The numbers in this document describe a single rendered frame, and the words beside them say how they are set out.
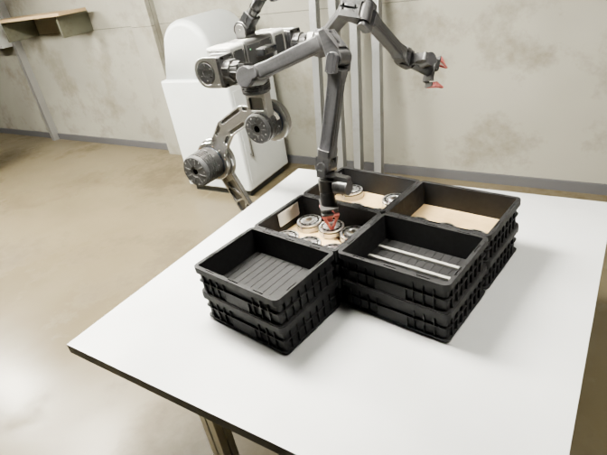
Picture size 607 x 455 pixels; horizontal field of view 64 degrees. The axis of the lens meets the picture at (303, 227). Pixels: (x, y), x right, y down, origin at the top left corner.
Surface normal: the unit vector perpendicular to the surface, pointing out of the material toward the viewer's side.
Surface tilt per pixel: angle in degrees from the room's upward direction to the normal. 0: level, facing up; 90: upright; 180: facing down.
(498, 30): 90
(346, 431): 0
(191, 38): 90
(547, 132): 90
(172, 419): 0
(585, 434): 0
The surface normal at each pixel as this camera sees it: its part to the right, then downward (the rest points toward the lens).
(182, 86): -0.49, 0.49
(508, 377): -0.15, -0.86
